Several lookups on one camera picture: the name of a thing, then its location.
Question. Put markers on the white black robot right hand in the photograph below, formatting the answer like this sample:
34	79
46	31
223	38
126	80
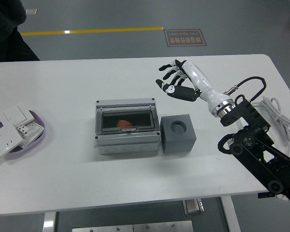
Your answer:
200	77

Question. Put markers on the orange cylinder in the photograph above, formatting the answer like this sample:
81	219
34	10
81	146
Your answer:
123	123

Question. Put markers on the grey electrical box with lid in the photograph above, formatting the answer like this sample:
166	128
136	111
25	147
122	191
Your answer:
125	145

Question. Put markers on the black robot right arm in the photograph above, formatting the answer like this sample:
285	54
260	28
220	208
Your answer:
256	154

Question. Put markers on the grey cube with round hole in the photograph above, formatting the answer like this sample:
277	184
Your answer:
178	142

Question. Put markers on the brown floor sign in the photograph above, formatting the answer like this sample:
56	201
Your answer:
184	38

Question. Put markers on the yellow floor tape line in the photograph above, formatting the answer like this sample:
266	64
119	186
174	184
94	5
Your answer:
99	31

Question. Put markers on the black table control panel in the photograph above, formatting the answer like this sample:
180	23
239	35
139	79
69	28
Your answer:
266	195

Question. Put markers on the white table leg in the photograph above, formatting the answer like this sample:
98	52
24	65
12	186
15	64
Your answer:
49	223
230	215

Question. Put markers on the white perforated socket panel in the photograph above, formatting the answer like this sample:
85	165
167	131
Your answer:
36	129

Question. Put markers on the purple tray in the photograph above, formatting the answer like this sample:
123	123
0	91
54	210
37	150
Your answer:
36	142

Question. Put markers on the small metal floor plate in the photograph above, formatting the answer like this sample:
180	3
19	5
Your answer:
31	11

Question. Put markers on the small white socket insert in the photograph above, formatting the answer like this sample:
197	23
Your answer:
23	130

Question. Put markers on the person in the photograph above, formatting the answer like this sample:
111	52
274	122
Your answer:
4	36

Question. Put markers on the grey metal table bracket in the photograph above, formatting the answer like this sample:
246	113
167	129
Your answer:
192	207

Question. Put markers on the metal base plate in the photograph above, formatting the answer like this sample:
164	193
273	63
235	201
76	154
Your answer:
135	227

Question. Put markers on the white wall switch plate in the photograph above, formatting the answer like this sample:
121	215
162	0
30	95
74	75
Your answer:
14	114

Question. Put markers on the white wall socket plate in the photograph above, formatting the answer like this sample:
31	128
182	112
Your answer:
2	142

